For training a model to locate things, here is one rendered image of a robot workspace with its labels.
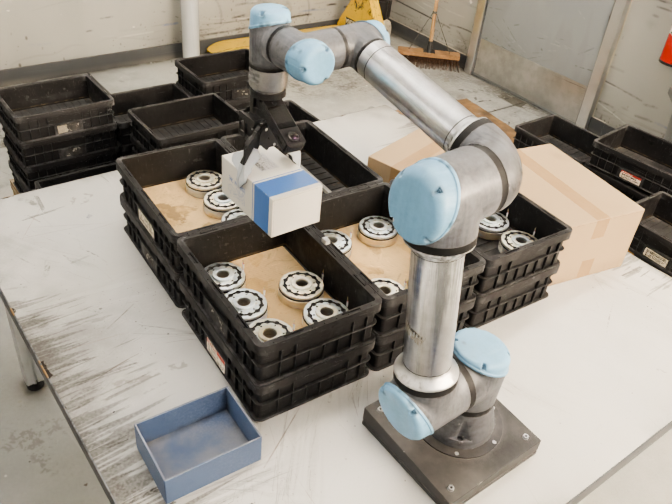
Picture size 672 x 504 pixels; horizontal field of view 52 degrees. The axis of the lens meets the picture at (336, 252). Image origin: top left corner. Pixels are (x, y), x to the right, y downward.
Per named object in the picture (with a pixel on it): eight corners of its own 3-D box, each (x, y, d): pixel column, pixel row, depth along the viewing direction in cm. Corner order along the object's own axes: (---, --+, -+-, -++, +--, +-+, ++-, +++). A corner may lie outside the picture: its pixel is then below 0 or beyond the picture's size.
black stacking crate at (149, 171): (285, 246, 177) (288, 208, 170) (176, 279, 162) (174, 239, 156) (218, 174, 202) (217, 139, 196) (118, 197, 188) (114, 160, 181)
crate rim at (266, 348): (384, 310, 146) (385, 301, 144) (258, 359, 131) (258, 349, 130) (288, 215, 171) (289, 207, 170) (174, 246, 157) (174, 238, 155)
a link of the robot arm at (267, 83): (296, 69, 131) (259, 76, 127) (294, 92, 134) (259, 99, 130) (274, 56, 136) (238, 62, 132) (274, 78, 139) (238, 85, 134)
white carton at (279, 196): (319, 221, 145) (322, 184, 140) (271, 237, 139) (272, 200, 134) (268, 178, 158) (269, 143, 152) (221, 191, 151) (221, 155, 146)
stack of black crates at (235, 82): (245, 129, 371) (246, 47, 344) (276, 153, 353) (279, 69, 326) (177, 145, 350) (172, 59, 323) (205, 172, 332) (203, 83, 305)
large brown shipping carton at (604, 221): (621, 266, 203) (645, 209, 191) (541, 288, 191) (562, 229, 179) (534, 196, 231) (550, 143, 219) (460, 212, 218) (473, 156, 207)
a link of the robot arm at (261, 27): (265, 17, 120) (240, 3, 125) (264, 77, 127) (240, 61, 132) (302, 12, 124) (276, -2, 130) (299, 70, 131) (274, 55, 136)
